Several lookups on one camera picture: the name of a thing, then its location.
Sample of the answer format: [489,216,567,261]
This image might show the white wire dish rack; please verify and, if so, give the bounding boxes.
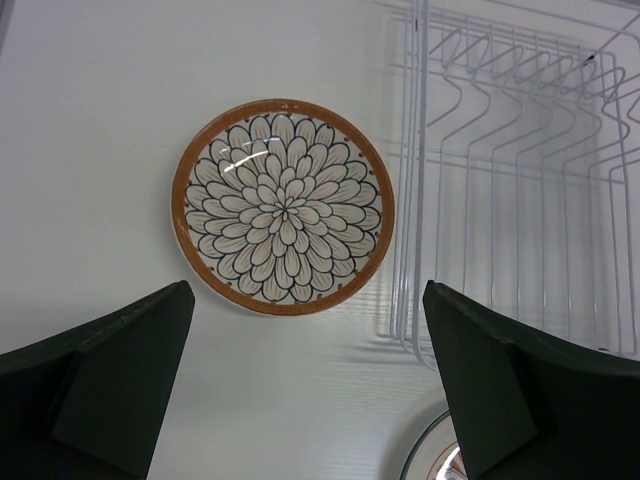
[382,1,639,367]

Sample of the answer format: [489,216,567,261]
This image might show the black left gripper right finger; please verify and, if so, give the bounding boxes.
[423,281,639,479]

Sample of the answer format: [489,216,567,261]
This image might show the green rimmed sunburst plate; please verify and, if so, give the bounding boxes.
[399,410,468,480]

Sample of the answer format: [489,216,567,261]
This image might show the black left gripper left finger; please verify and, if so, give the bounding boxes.
[1,281,195,479]

